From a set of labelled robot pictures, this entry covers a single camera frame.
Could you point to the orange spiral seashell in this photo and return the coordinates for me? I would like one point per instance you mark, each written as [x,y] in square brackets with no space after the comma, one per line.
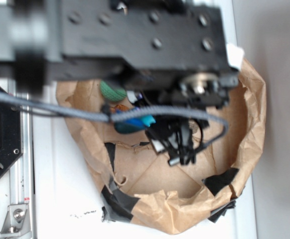
[119,108]

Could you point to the green dimpled ball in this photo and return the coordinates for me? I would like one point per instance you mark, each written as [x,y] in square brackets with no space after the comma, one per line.
[112,94]

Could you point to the aluminium extrusion rail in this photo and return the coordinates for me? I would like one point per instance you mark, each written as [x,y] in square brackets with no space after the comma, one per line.
[21,174]

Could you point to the metal corner bracket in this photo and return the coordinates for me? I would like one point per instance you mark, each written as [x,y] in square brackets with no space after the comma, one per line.
[17,223]

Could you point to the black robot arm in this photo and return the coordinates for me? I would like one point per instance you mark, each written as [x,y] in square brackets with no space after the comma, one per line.
[171,54]

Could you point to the dark green plastic pickle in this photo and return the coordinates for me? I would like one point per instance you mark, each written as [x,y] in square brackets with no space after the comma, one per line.
[128,127]

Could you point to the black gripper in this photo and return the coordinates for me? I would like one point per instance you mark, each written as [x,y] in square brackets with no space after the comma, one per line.
[171,135]

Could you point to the brown paper bag bin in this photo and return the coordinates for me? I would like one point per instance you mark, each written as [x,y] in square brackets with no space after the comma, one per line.
[138,186]

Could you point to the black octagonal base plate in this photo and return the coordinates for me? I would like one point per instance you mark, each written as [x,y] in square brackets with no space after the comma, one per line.
[10,137]

